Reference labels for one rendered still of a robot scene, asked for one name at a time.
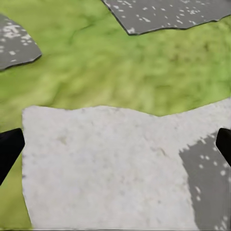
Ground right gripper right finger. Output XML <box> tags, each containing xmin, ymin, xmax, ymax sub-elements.
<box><xmin>216</xmin><ymin>128</ymin><xmax>231</xmax><ymax>167</ymax></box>

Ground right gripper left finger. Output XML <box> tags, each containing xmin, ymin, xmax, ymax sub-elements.
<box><xmin>0</xmin><ymin>128</ymin><xmax>25</xmax><ymax>186</ymax></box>

